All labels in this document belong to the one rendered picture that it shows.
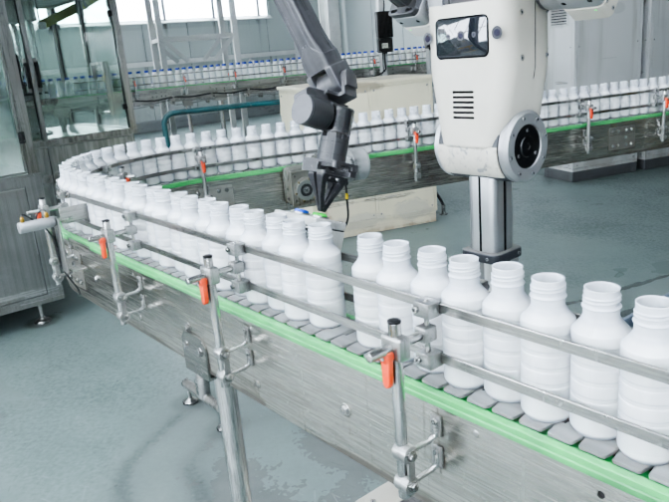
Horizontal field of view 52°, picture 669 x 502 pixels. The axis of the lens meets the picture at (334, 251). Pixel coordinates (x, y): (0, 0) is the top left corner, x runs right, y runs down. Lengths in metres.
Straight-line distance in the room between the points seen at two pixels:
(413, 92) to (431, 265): 4.66
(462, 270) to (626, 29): 6.60
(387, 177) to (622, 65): 4.71
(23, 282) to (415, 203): 3.00
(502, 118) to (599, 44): 5.66
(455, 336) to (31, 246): 3.61
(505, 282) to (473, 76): 0.79
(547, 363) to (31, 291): 3.77
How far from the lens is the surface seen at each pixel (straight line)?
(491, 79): 1.51
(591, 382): 0.78
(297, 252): 1.10
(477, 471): 0.90
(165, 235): 1.51
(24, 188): 4.23
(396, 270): 0.93
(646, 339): 0.73
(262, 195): 2.74
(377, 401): 0.99
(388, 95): 5.42
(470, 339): 0.86
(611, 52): 7.26
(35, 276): 4.32
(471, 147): 1.56
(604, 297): 0.75
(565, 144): 3.42
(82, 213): 1.93
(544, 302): 0.78
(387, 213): 5.53
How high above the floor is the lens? 1.42
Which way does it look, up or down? 16 degrees down
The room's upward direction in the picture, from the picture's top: 5 degrees counter-clockwise
